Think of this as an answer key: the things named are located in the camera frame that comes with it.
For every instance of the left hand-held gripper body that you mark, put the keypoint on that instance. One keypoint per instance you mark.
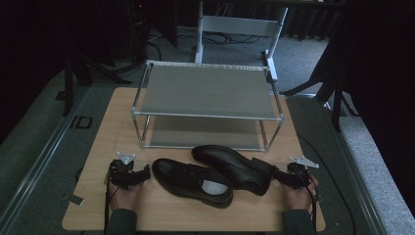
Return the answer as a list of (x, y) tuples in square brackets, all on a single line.
[(121, 171)]

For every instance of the white metal stand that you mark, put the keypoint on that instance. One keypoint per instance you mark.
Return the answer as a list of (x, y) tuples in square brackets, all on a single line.
[(239, 26)]

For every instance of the black tripod stand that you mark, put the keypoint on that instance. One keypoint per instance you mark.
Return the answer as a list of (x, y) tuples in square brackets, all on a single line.
[(336, 94), (73, 78)]

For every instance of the aluminium floor rail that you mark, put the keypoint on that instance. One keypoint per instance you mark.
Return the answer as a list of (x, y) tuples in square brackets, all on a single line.
[(355, 169), (39, 156)]

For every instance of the person's left hand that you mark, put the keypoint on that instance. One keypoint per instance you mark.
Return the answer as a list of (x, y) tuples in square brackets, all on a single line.
[(125, 197)]

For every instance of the person's right hand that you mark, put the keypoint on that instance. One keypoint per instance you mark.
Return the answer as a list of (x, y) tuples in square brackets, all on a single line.
[(298, 197)]

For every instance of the black floor marker frame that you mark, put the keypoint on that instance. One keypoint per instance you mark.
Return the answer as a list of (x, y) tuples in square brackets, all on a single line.
[(81, 122)]

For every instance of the black leather shoe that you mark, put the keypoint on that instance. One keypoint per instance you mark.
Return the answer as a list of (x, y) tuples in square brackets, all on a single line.
[(228, 163), (181, 178)]

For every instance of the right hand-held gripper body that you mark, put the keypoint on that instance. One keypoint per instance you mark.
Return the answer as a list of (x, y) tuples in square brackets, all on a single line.
[(298, 173)]

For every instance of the grey metal shoe rack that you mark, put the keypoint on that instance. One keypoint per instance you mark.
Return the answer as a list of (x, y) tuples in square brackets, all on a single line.
[(208, 91)]

